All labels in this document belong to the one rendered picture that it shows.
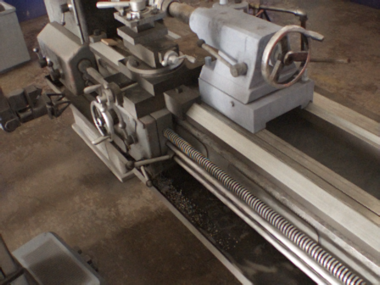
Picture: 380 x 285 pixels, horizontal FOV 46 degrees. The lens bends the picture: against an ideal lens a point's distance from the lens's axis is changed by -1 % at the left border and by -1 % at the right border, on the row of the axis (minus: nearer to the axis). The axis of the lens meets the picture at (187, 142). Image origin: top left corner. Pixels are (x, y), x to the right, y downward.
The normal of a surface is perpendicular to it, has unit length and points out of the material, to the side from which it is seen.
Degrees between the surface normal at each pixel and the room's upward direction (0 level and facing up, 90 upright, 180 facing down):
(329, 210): 36
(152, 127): 90
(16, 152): 0
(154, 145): 90
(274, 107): 90
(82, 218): 0
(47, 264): 0
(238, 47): 76
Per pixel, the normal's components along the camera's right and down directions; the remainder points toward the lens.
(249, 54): -0.82, 0.19
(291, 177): -0.57, -0.42
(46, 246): -0.11, -0.80
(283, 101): 0.56, 0.44
